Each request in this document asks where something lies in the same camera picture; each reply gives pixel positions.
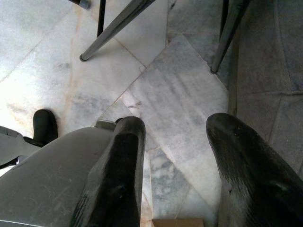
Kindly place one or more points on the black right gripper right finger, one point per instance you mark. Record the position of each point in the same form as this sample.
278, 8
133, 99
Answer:
253, 177

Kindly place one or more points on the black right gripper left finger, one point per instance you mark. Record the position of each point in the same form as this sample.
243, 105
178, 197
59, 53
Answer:
118, 170

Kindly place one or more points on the brown cardboard piece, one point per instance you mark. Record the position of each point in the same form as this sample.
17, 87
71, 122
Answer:
177, 223

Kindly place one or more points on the black chair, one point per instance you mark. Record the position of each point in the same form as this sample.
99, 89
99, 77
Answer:
113, 26

